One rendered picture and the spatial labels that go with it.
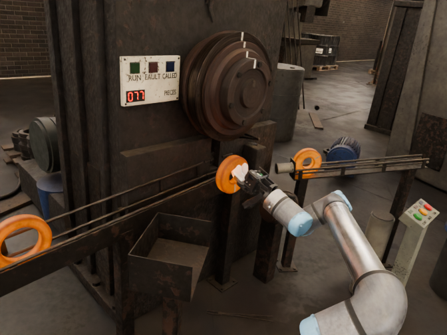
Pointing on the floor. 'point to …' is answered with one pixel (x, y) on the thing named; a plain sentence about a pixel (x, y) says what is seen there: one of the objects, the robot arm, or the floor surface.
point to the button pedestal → (412, 240)
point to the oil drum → (286, 100)
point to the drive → (43, 166)
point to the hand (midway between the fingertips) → (233, 169)
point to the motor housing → (268, 244)
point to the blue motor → (344, 150)
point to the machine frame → (144, 119)
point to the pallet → (18, 147)
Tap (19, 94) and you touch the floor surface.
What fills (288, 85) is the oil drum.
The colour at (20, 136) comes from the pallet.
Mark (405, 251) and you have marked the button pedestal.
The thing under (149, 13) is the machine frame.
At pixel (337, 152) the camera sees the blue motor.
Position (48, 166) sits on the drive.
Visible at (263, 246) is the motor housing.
